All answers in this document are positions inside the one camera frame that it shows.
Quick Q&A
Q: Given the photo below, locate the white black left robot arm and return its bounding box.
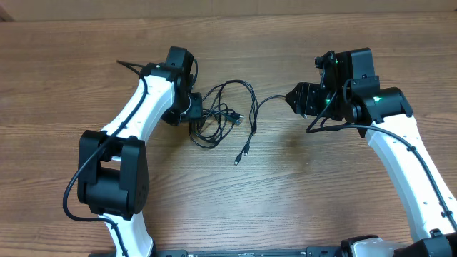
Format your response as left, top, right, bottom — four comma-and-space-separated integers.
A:
70, 46, 202, 256

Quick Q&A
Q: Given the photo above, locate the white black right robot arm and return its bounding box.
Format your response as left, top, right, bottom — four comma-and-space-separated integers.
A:
286, 48, 456, 256

